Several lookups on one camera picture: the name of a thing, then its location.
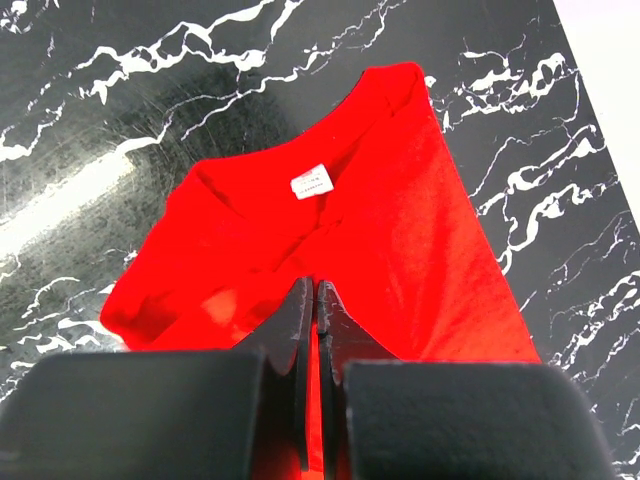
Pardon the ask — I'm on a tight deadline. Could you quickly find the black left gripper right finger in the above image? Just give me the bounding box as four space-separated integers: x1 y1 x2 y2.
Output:
317 281 616 479

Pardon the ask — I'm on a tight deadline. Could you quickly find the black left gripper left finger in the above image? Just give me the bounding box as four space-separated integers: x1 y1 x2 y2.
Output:
1 278 314 479

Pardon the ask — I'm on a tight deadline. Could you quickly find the red t-shirt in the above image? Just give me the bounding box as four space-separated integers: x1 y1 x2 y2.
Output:
99 62 544 480

